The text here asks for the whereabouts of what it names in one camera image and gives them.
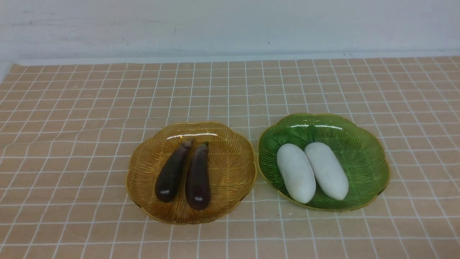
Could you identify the purple eggplant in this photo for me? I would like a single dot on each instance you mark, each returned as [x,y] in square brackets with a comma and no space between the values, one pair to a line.
[197,186]
[169,178]

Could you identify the white radish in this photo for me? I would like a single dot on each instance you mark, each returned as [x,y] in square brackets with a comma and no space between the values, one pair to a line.
[297,173]
[328,171]

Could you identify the amber glass plate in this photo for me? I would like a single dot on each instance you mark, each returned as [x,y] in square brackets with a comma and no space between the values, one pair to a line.
[230,163]

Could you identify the green glass plate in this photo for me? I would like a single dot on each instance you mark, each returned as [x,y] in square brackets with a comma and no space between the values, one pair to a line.
[359,152]

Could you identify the checkered beige tablecloth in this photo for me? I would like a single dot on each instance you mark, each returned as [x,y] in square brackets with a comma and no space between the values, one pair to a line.
[68,131]

